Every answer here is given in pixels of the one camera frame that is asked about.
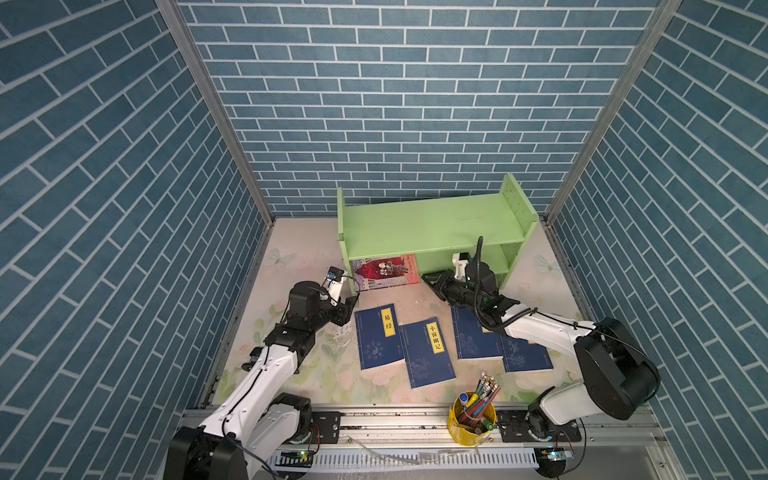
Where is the blue book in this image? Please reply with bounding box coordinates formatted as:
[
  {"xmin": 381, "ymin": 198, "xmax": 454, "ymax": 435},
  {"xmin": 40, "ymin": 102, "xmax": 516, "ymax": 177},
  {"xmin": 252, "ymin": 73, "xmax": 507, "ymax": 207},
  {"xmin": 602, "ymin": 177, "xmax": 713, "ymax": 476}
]
[
  {"xmin": 501, "ymin": 336, "xmax": 553, "ymax": 373},
  {"xmin": 451, "ymin": 306, "xmax": 503, "ymax": 360},
  {"xmin": 354, "ymin": 304, "xmax": 404, "ymax": 370},
  {"xmin": 399, "ymin": 317, "xmax": 456, "ymax": 389}
]

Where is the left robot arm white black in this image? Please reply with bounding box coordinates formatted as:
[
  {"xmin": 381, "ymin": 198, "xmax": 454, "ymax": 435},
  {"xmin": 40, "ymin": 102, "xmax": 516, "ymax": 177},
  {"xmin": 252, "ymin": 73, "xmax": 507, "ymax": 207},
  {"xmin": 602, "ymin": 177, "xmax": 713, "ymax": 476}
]
[{"xmin": 163, "ymin": 277, "xmax": 357, "ymax": 479}]

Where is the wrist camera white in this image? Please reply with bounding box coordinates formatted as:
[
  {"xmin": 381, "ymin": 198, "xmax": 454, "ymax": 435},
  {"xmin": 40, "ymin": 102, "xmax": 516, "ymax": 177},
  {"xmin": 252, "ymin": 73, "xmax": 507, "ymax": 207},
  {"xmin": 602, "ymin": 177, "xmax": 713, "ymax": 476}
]
[
  {"xmin": 452, "ymin": 252, "xmax": 471, "ymax": 282},
  {"xmin": 323, "ymin": 266, "xmax": 347, "ymax": 301}
]

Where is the black corrugated cable right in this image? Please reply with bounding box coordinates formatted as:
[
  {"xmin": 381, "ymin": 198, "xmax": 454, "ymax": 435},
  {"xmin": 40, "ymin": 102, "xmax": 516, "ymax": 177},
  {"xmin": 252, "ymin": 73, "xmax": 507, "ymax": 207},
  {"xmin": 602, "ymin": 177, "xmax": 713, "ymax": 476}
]
[{"xmin": 472, "ymin": 235, "xmax": 523, "ymax": 332}]

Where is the aluminium corner post left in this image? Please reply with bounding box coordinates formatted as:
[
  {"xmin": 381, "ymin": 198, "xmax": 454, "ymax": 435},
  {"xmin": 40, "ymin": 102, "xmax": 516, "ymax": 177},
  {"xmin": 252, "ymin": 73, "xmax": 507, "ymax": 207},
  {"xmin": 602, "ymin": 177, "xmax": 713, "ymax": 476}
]
[{"xmin": 156, "ymin": 0, "xmax": 274, "ymax": 228}]

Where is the red pink Hamlet book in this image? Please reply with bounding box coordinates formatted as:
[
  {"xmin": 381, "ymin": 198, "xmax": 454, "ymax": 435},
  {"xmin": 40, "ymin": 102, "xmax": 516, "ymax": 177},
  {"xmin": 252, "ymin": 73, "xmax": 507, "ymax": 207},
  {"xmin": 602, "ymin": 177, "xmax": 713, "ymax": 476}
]
[{"xmin": 351, "ymin": 254, "xmax": 421, "ymax": 291}]

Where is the aluminium corner post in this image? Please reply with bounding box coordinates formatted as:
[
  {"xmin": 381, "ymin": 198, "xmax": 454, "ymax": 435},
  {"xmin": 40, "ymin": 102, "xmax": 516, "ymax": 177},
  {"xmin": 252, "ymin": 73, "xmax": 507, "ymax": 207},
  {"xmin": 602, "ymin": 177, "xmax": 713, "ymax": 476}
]
[
  {"xmin": 543, "ymin": 0, "xmax": 682, "ymax": 229},
  {"xmin": 156, "ymin": 0, "xmax": 274, "ymax": 228}
]

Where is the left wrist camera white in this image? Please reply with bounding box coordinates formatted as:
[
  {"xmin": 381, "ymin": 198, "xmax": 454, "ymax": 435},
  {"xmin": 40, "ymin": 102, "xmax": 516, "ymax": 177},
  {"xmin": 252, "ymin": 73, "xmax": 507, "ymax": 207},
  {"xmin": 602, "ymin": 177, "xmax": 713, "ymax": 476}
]
[{"xmin": 323, "ymin": 266, "xmax": 347, "ymax": 301}]

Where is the yellow pen cup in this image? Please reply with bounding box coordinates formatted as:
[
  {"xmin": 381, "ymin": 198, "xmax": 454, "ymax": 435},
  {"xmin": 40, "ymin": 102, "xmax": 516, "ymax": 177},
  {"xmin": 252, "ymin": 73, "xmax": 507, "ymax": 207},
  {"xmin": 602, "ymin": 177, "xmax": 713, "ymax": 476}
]
[{"xmin": 448, "ymin": 392, "xmax": 498, "ymax": 447}]

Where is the green wooden shelf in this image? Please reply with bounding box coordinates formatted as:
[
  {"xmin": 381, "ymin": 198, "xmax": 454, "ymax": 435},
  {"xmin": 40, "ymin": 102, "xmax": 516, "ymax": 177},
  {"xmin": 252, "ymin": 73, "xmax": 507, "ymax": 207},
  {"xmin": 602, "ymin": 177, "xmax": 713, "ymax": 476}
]
[{"xmin": 337, "ymin": 174, "xmax": 539, "ymax": 287}]

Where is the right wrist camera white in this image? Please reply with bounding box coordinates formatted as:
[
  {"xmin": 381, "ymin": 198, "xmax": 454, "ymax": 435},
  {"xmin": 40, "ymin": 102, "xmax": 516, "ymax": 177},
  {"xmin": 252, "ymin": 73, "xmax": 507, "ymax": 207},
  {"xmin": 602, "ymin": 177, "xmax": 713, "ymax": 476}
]
[{"xmin": 452, "ymin": 252, "xmax": 471, "ymax": 282}]

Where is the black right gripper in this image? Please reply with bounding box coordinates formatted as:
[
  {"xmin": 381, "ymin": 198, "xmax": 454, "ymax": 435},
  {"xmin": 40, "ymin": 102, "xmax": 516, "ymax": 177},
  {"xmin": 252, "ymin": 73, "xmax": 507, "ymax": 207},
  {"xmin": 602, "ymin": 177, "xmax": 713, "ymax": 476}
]
[{"xmin": 421, "ymin": 269, "xmax": 483, "ymax": 314}]

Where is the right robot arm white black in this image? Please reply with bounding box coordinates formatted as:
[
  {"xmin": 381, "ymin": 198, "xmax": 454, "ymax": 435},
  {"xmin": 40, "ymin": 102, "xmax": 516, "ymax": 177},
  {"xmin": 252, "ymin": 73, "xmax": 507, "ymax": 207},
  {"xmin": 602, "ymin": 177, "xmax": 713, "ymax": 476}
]
[{"xmin": 422, "ymin": 261, "xmax": 661, "ymax": 441}]

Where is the aluminium corner post right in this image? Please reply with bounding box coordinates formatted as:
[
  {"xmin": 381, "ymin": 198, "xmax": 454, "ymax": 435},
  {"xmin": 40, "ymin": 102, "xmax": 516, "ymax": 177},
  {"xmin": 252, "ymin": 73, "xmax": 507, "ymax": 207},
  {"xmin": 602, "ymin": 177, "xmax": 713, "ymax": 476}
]
[{"xmin": 543, "ymin": 0, "xmax": 682, "ymax": 229}]

